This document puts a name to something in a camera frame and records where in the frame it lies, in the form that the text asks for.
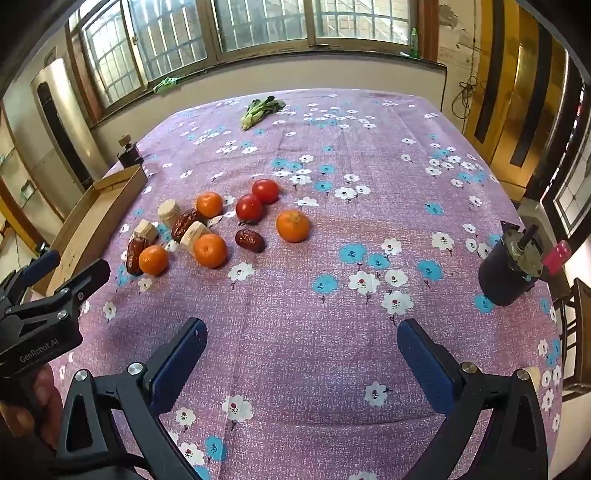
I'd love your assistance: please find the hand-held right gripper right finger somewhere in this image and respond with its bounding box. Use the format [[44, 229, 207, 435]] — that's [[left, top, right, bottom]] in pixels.
[[397, 318, 550, 480]]

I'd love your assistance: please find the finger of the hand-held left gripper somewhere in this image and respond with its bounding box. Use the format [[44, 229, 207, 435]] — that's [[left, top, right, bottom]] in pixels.
[[18, 249, 61, 282], [57, 259, 112, 304]]

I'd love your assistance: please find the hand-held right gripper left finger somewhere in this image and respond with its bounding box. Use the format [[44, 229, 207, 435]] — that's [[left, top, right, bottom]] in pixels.
[[55, 318, 208, 480]]

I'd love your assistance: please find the shallow cardboard box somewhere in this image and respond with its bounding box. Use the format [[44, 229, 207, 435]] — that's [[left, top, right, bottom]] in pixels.
[[31, 165, 147, 296]]

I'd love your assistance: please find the dark red jujube date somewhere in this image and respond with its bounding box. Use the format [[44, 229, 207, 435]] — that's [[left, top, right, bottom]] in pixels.
[[235, 229, 266, 253], [126, 235, 151, 277], [171, 209, 206, 241]]

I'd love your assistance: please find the small orange mandarin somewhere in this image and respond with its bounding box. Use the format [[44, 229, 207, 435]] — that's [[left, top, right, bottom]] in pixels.
[[139, 245, 169, 277], [193, 233, 228, 269], [196, 191, 225, 219]]

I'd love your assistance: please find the square pale yam piece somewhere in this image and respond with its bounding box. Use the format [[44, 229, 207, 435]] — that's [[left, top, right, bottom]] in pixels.
[[134, 219, 160, 243]]

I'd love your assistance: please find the round pale yam piece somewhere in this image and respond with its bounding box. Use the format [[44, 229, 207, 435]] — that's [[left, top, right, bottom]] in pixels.
[[157, 200, 180, 227]]

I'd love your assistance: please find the pale yam chunk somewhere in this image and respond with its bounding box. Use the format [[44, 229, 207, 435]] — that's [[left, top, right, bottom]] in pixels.
[[180, 221, 211, 252]]

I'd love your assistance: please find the red tomato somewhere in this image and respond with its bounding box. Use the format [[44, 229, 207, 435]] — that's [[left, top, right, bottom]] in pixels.
[[235, 194, 264, 223], [252, 178, 280, 205]]

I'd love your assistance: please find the large orange mandarin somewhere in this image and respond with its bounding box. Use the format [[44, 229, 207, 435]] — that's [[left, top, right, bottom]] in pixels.
[[276, 209, 310, 243]]

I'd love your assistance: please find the person's left hand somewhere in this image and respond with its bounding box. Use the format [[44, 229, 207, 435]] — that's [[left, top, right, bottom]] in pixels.
[[0, 364, 64, 452]]

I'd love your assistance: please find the large black motor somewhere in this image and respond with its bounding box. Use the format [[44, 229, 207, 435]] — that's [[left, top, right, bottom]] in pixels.
[[478, 220, 555, 306]]

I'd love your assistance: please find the purple floral tablecloth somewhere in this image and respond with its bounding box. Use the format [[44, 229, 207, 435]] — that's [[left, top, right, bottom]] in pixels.
[[46, 88, 566, 480]]

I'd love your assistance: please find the gold tower air conditioner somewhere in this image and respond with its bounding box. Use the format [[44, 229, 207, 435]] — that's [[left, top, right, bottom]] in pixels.
[[30, 58, 109, 190]]

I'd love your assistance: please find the wooden chair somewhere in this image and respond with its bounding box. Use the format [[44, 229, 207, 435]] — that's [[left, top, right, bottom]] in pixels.
[[551, 277, 591, 402]]

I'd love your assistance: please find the glass panel door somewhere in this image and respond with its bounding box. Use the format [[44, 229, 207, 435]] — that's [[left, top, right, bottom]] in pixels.
[[540, 60, 591, 232]]

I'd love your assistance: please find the green bok choy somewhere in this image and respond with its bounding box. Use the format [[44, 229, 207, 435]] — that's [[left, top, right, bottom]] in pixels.
[[240, 96, 286, 131]]

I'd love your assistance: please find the yellow wooden door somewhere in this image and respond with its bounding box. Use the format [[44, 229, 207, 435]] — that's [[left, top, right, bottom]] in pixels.
[[462, 14, 573, 190]]

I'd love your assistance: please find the barred window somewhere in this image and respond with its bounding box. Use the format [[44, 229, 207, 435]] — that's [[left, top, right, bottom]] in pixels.
[[65, 0, 439, 125]]

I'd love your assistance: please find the wooden wall shelf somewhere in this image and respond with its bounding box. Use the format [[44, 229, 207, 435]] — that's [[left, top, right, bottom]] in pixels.
[[0, 102, 65, 259]]

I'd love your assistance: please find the black wall cable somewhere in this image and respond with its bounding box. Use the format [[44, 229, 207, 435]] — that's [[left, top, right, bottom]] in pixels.
[[450, 46, 478, 118]]

